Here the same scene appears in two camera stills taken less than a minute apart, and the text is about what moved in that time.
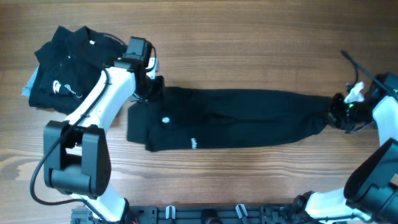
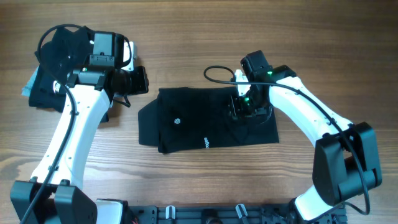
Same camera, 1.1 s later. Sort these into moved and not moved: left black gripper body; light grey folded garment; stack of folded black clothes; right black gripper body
Moved: left black gripper body; right black gripper body
Not moved: light grey folded garment; stack of folded black clothes
